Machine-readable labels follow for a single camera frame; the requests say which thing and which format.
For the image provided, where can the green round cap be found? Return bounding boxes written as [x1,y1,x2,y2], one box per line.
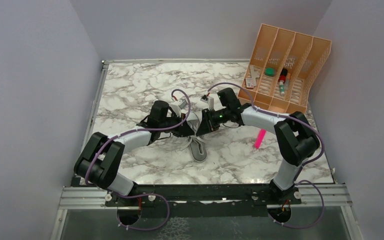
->
[264,67,276,77]

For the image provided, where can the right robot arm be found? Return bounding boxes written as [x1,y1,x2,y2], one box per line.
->
[196,87,321,204]

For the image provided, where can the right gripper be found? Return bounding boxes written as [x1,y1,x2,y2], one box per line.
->
[196,106,230,136]

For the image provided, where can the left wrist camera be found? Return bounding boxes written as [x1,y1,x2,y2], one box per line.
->
[169,98,189,117]

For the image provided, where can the white green tube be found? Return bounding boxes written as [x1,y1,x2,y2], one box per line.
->
[279,81,285,96]

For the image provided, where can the white shoelace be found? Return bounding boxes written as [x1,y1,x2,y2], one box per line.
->
[178,123,207,156]

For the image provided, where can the red black marker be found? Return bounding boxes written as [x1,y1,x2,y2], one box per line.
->
[278,68,288,83]

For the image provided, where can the grey canvas sneaker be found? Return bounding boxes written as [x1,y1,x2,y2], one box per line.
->
[186,112,207,163]

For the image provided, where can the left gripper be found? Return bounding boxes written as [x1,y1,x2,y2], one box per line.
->
[159,111,195,137]

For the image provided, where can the pink plastic bar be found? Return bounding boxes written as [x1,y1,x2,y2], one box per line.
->
[254,129,267,149]

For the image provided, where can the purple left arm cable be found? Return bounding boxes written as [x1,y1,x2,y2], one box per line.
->
[84,88,192,232]

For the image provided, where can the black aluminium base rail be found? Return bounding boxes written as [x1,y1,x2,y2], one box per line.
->
[58,184,353,218]

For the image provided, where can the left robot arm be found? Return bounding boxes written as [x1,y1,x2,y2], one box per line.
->
[73,98,195,206]

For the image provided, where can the grey card pieces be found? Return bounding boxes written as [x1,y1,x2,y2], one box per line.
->
[244,65,261,89]

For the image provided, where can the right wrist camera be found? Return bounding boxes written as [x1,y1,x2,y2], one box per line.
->
[200,94,215,111]

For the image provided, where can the orange desk organizer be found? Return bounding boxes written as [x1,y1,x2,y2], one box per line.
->
[237,24,332,114]

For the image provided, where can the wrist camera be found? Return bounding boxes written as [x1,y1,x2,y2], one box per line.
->
[169,98,189,117]
[200,94,215,111]

